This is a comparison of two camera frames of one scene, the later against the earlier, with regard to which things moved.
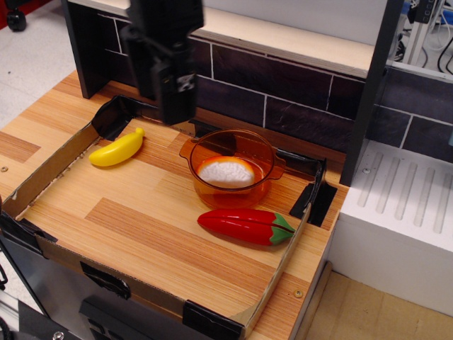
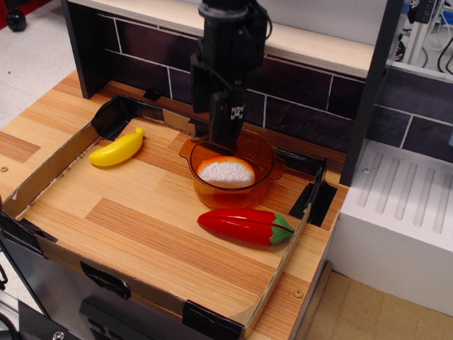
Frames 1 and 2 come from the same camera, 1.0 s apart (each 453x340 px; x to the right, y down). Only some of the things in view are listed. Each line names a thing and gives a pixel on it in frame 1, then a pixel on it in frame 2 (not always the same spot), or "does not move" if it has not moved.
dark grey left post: (83, 21) does not move
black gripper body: (148, 49) to (234, 32)
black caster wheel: (16, 20) does not move
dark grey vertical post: (373, 87) does not move
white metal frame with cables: (423, 40) does not move
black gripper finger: (178, 96) to (226, 114)
